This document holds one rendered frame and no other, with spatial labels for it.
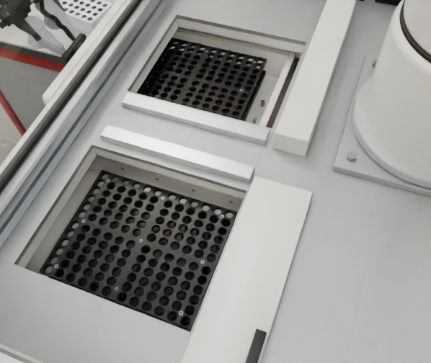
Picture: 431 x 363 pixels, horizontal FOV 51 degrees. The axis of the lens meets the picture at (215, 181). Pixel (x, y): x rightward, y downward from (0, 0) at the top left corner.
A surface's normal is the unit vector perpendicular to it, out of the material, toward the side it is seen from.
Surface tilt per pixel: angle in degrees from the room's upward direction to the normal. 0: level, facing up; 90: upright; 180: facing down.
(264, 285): 0
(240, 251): 0
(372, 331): 0
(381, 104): 90
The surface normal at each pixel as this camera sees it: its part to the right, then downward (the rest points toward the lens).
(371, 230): -0.04, -0.54
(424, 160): -0.41, 0.78
